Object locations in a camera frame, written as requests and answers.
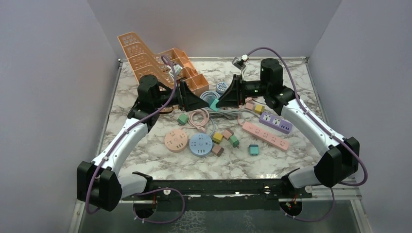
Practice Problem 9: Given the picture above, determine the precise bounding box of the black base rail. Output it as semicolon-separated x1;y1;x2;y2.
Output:
123;179;312;211

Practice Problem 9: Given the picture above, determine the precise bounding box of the blue round power socket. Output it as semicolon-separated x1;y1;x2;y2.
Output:
189;133;213;158

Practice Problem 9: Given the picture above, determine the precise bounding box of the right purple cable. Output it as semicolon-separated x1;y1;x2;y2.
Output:
246;47;368;187

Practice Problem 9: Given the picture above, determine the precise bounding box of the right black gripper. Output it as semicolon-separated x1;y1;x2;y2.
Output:
216;74;270;107

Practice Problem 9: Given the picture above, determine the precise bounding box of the yellow usb charger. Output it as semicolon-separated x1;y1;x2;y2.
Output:
211;132;223;144

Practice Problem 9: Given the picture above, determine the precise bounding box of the pink coiled cable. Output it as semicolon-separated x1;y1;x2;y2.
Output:
182;107;210;133

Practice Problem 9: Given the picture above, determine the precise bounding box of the pink round power socket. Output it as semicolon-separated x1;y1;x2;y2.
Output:
164;129;189;153

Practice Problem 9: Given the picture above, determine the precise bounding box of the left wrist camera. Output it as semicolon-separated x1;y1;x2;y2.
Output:
169;65;183;78

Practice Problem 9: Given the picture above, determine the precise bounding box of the dark green usb charger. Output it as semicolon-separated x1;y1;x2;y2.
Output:
229;135;240;148

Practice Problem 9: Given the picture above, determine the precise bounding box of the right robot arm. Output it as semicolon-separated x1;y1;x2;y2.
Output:
216;58;360;198

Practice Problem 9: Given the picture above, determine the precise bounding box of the grey bundled cable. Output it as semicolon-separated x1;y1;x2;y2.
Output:
206;108;261;120

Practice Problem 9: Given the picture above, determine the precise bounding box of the yellow charger near strip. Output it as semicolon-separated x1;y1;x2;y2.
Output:
254;104;265;115

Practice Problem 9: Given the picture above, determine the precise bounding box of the orange plastic file organizer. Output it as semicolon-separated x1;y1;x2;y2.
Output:
118;32;209;96

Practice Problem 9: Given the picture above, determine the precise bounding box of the pink power strip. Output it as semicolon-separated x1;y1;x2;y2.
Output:
242;122;289;151

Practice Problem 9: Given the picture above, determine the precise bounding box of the purple power strip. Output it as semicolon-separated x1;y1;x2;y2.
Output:
259;112;293;134

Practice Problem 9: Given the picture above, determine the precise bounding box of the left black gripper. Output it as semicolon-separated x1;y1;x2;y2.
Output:
153;81;209;112

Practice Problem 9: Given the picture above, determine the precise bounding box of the brown pink usb charger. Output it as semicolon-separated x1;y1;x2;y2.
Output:
211;144;224;157

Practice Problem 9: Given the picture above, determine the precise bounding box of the small pink charger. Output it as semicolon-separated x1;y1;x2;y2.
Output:
244;102;255;111

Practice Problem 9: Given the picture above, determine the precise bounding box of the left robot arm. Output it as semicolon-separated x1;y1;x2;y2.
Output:
76;74;208;211

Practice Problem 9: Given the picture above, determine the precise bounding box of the blue coiled cable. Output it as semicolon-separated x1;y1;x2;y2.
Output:
199;90;221;102

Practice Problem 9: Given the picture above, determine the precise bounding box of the round blue patterned tin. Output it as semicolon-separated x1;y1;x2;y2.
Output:
215;82;229;95

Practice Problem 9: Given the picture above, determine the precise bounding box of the teal blue usb charger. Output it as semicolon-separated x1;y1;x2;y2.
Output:
248;144;259;156

